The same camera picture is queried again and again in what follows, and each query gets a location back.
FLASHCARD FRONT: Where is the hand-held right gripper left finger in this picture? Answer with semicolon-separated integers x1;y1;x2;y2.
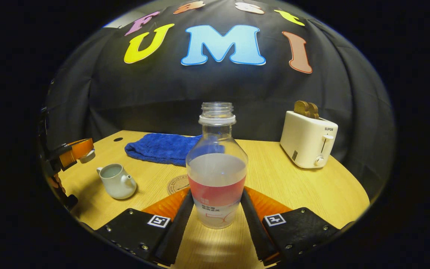
95;187;195;266

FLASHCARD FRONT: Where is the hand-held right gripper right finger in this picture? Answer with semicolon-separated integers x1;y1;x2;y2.
240;187;340;266

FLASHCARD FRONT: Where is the white teacup lid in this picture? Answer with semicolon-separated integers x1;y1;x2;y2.
79;149;96;164

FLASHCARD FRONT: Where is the round cork coaster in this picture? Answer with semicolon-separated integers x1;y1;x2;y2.
167;174;190;196

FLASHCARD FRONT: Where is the white teacup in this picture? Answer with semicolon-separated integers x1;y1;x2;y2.
96;163;137;200

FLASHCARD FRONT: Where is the clear water bottle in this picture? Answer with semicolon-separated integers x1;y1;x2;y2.
186;102;249;229

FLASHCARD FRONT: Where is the blue towel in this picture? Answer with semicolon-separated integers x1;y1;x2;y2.
125;133;225;167

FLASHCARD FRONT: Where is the white toaster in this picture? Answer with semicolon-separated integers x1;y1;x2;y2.
280;111;339;169

